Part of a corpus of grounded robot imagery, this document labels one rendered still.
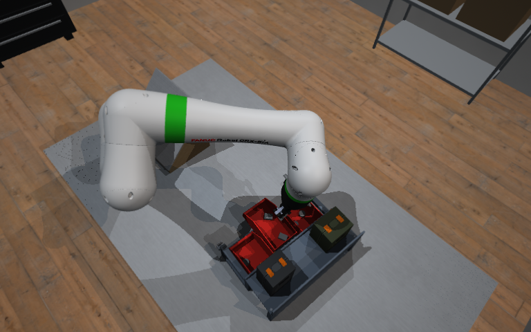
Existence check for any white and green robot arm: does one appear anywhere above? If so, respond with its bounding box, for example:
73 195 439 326
98 89 332 212

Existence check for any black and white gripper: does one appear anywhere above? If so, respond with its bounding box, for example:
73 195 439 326
273 197 299 221

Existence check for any dark grey metal shelf rack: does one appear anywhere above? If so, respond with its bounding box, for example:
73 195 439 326
216 223 365 321

